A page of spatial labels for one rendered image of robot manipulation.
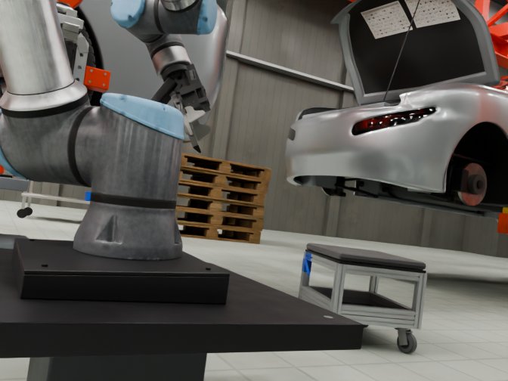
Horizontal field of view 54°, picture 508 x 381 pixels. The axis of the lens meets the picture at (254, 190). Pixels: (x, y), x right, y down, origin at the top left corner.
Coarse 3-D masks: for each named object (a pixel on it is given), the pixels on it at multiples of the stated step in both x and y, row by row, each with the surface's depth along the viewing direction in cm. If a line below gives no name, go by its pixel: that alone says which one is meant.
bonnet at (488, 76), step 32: (384, 0) 425; (416, 0) 405; (448, 0) 385; (352, 32) 479; (384, 32) 452; (416, 32) 429; (448, 32) 405; (480, 32) 380; (352, 64) 505; (384, 64) 476; (416, 64) 446; (448, 64) 420; (480, 64) 395; (384, 96) 490
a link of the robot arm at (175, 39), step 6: (162, 36) 120; (168, 36) 122; (174, 36) 123; (180, 36) 125; (144, 42) 122; (150, 42) 121; (156, 42) 121; (162, 42) 121; (168, 42) 121; (174, 42) 122; (180, 42) 123; (150, 48) 123; (156, 48) 121; (162, 48) 121; (150, 54) 124
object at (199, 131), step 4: (192, 124) 126; (196, 124) 127; (200, 124) 127; (192, 128) 127; (196, 128) 127; (200, 128) 127; (204, 128) 127; (208, 128) 128; (196, 132) 127; (200, 132) 128; (204, 132) 128; (208, 132) 128; (192, 136) 127; (196, 136) 128; (200, 136) 128; (192, 140) 127; (196, 140) 127; (192, 144) 127; (196, 144) 127; (196, 148) 127; (200, 152) 128
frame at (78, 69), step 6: (54, 0) 171; (78, 36) 176; (84, 36) 176; (78, 42) 175; (84, 42) 176; (78, 48) 175; (84, 48) 176; (78, 54) 176; (84, 54) 177; (72, 60) 180; (78, 60) 176; (84, 60) 177; (72, 66) 179; (78, 66) 177; (84, 66) 177; (72, 72) 179; (78, 72) 176; (84, 72) 177; (78, 78) 177
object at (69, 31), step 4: (64, 24) 152; (68, 24) 153; (72, 24) 154; (64, 28) 152; (68, 28) 153; (72, 28) 154; (76, 28) 154; (64, 32) 152; (68, 32) 153; (72, 32) 154; (76, 32) 154; (64, 36) 152; (68, 36) 153; (72, 36) 154; (76, 36) 154; (72, 40) 154; (76, 40) 154
